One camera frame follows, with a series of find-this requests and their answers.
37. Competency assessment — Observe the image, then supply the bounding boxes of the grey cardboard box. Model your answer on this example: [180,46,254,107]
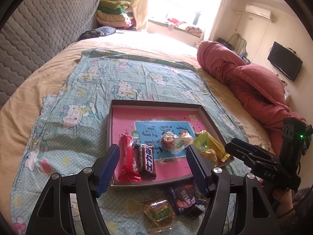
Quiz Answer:
[107,99,235,188]

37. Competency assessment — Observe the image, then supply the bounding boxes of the white air conditioner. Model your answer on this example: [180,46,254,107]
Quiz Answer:
[245,4,275,22]

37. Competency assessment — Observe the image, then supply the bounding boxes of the cream curtain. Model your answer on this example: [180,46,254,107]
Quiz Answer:
[131,0,157,32]
[203,0,234,42]

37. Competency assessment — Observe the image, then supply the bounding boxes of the red quilt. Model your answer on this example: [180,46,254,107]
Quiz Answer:
[197,40,307,157]

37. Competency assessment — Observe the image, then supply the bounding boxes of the blue cookie packet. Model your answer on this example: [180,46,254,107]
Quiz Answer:
[167,184,203,216]

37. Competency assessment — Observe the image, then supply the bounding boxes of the stack of folded blankets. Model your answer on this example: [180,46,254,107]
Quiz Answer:
[96,0,137,30]

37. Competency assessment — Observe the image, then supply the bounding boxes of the bed with beige sheet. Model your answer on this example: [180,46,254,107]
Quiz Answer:
[0,31,277,235]

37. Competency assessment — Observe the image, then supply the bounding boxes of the cartoon cat printed blanket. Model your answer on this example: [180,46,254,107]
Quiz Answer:
[13,50,247,235]

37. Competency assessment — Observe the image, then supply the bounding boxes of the person's right hand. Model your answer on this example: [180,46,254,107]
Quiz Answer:
[270,188,294,220]

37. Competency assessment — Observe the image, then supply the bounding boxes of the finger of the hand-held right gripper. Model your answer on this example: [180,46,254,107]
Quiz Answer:
[231,138,277,162]
[224,143,260,170]

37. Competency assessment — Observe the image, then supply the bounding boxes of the green snack packet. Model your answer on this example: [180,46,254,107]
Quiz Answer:
[193,132,216,152]

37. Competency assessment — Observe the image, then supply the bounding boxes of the yellow stick packet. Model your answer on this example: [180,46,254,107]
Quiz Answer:
[207,137,231,162]

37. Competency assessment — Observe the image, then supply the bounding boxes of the dark brown snack packet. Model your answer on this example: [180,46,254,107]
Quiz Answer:
[192,204,205,217]

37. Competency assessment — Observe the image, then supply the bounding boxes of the yellow cake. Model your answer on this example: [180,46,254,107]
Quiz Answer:
[199,150,218,167]

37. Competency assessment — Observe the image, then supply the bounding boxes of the round pastry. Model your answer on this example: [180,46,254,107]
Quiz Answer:
[136,198,176,228]

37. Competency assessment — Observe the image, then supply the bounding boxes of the red candy packet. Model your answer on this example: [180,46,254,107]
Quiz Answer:
[119,134,142,183]

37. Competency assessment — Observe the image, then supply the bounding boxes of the black chocolate bar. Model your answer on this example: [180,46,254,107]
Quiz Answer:
[133,144,157,180]

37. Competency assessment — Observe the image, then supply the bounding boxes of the black television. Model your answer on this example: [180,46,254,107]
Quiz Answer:
[267,42,303,82]

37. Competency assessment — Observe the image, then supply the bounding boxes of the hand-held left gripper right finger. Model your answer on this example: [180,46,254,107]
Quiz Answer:
[185,144,279,235]

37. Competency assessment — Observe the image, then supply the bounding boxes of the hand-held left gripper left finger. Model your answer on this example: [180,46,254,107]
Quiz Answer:
[26,144,121,235]

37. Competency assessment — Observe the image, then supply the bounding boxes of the clothes on window sill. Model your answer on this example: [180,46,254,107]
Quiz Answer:
[165,17,203,36]

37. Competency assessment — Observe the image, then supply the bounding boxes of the window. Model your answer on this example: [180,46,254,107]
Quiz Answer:
[149,0,225,27]

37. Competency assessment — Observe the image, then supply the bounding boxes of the grey quilted headboard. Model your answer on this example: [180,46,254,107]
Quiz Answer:
[0,0,101,108]

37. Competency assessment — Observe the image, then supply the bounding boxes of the brown pastry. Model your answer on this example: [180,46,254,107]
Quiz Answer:
[171,131,195,155]

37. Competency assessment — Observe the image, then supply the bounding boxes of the dark patterned cloth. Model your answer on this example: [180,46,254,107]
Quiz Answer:
[292,187,313,226]

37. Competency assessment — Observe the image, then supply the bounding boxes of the white looped cable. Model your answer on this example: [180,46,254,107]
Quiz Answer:
[230,33,246,52]

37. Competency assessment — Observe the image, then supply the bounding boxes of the dark blue pillow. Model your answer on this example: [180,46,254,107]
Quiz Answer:
[79,26,116,41]

